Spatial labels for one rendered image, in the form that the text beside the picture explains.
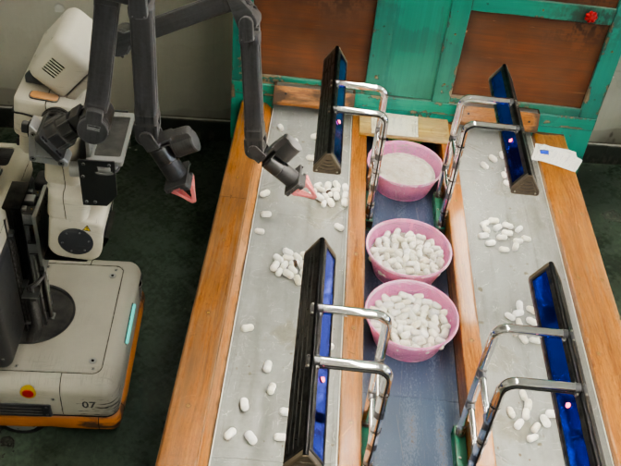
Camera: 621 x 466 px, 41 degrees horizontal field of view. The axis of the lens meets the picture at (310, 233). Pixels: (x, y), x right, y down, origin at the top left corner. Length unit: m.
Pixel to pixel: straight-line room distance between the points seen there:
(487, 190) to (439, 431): 0.99
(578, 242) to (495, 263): 0.29
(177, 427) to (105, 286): 1.12
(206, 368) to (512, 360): 0.83
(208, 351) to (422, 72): 1.39
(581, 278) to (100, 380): 1.54
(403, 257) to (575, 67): 1.02
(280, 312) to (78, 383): 0.78
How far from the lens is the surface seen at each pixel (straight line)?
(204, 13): 2.39
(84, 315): 2.96
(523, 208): 2.85
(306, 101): 3.04
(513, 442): 2.16
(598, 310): 2.53
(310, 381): 1.68
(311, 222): 2.61
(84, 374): 2.79
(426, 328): 2.35
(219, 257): 2.43
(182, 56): 4.01
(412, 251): 2.57
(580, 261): 2.67
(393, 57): 3.01
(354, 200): 2.68
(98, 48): 2.01
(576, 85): 3.16
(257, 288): 2.37
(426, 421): 2.22
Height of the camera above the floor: 2.42
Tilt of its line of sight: 41 degrees down
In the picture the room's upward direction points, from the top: 7 degrees clockwise
